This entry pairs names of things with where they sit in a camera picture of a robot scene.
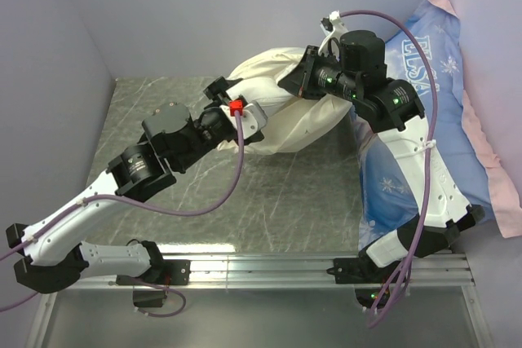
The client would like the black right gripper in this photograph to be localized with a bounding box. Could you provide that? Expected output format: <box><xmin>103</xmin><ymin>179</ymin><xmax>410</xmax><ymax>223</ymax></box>
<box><xmin>277</xmin><ymin>46</ymin><xmax>361</xmax><ymax>104</ymax></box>

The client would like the cream white pillowcase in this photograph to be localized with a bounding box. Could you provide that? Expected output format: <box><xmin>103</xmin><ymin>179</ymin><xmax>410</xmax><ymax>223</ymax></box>
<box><xmin>227</xmin><ymin>47</ymin><xmax>352</xmax><ymax>156</ymax></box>

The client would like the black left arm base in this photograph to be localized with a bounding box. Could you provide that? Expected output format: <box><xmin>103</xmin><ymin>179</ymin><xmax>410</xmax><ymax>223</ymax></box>
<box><xmin>116</xmin><ymin>239</ymin><xmax>191</xmax><ymax>318</ymax></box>

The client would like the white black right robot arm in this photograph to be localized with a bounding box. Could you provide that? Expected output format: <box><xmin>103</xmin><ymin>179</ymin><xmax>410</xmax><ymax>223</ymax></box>
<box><xmin>278</xmin><ymin>30</ymin><xmax>484</xmax><ymax>283</ymax></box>

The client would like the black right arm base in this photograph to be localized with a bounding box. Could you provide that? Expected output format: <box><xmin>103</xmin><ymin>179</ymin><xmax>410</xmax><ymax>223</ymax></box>
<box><xmin>326</xmin><ymin>256</ymin><xmax>400</xmax><ymax>309</ymax></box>

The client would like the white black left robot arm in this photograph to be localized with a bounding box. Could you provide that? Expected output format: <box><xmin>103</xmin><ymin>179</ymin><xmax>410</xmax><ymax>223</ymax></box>
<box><xmin>6</xmin><ymin>77</ymin><xmax>246</xmax><ymax>293</ymax></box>

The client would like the blue Elsa print pillow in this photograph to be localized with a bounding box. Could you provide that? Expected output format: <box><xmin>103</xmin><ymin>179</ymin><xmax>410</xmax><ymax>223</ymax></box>
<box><xmin>356</xmin><ymin>0</ymin><xmax>515</xmax><ymax>251</ymax></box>

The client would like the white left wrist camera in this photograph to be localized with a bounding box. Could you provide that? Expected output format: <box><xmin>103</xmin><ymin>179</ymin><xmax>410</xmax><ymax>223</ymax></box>
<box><xmin>219</xmin><ymin>99</ymin><xmax>268</xmax><ymax>145</ymax></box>

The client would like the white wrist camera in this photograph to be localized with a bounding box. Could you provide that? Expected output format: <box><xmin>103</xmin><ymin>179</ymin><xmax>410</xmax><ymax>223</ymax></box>
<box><xmin>219</xmin><ymin>99</ymin><xmax>268</xmax><ymax>145</ymax></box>
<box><xmin>319</xmin><ymin>11</ymin><xmax>347</xmax><ymax>59</ymax></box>

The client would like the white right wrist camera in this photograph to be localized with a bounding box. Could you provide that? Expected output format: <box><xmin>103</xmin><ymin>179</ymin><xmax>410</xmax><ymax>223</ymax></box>
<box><xmin>319</xmin><ymin>11</ymin><xmax>347</xmax><ymax>59</ymax></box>

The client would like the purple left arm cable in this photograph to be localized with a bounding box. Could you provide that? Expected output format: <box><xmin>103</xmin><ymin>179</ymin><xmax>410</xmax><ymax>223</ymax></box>
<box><xmin>0</xmin><ymin>113</ymin><xmax>248</xmax><ymax>319</ymax></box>

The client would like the aluminium mounting rail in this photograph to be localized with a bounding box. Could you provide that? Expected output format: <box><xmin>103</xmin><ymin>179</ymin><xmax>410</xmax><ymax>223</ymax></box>
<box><xmin>27</xmin><ymin>252</ymin><xmax>493</xmax><ymax>347</ymax></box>

